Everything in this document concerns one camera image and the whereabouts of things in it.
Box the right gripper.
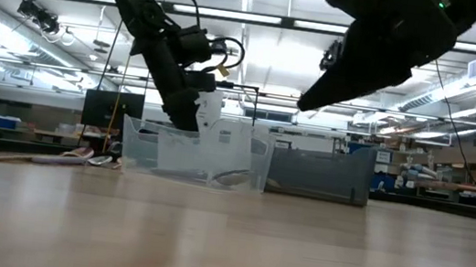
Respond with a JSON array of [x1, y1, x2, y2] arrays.
[[296, 0, 464, 131]]

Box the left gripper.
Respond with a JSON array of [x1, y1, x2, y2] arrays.
[[126, 27, 225, 134]]

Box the white machine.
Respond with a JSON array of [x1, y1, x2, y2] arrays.
[[193, 87, 226, 127]]

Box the clear plastic bin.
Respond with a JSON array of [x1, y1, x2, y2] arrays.
[[152, 112, 264, 187], [115, 107, 280, 198]]

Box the black monitor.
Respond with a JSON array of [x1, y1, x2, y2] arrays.
[[80, 87, 146, 135]]

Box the blue cabinet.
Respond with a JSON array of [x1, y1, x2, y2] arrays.
[[341, 140, 397, 194]]

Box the black overhead beam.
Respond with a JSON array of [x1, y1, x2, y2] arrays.
[[54, 0, 476, 56]]

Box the white teal equipment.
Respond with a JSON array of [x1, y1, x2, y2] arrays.
[[397, 159, 445, 187]]

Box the smoky dark plastic bin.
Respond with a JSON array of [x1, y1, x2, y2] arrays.
[[262, 133, 379, 210]]

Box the black ceiling-mounted device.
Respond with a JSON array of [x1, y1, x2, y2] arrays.
[[14, 0, 64, 36]]

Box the thin black stand frame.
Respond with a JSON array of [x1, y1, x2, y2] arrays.
[[211, 80, 261, 127]]

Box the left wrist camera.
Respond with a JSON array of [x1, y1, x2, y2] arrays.
[[172, 22, 217, 67]]

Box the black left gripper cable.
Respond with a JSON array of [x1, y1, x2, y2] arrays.
[[124, 0, 254, 80]]

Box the hanging cable with yellow tag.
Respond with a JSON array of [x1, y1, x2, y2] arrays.
[[417, 57, 476, 197]]

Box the black aluminium table frame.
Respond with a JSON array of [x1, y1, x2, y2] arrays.
[[0, 134, 476, 224]]

